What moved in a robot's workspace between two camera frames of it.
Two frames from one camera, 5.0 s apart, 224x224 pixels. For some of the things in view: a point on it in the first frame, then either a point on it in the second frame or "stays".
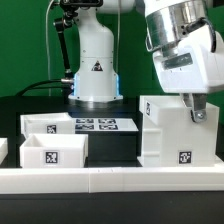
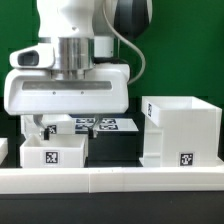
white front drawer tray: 55,150 stays
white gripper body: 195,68 to 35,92
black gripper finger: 198,102 to 91,128
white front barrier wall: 113,179 stays
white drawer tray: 47,123 stays
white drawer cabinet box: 170,137 stays
